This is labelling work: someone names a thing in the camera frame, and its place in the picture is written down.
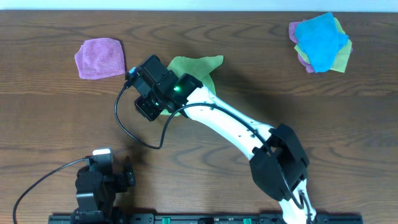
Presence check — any left black cable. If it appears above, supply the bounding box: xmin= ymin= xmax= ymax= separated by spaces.
xmin=12 ymin=157 xmax=91 ymax=224

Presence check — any right black cable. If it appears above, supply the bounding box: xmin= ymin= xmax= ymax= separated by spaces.
xmin=114 ymin=81 xmax=313 ymax=218

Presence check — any blue cloth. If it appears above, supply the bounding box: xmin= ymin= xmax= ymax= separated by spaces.
xmin=289 ymin=12 xmax=352 ymax=73

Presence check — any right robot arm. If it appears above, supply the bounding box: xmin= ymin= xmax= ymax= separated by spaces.
xmin=125 ymin=55 xmax=317 ymax=223

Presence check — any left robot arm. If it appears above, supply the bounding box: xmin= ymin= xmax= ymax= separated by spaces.
xmin=70 ymin=154 xmax=136 ymax=224

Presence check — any yellow-green cloth in pile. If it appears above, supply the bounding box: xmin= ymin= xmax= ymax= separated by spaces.
xmin=294 ymin=17 xmax=353 ymax=73

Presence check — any light green cloth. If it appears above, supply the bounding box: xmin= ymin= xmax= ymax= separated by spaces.
xmin=160 ymin=55 xmax=224 ymax=117

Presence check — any folded purple cloth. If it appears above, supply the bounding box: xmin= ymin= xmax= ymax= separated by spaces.
xmin=75 ymin=38 xmax=126 ymax=80

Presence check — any purple cloth in pile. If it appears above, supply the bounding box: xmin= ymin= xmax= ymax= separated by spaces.
xmin=288 ymin=19 xmax=353 ymax=74

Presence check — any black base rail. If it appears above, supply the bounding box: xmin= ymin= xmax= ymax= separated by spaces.
xmin=47 ymin=212 xmax=364 ymax=224

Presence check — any black cable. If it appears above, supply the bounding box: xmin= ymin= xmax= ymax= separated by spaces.
xmin=114 ymin=81 xmax=313 ymax=218
xmin=12 ymin=157 xmax=91 ymax=224

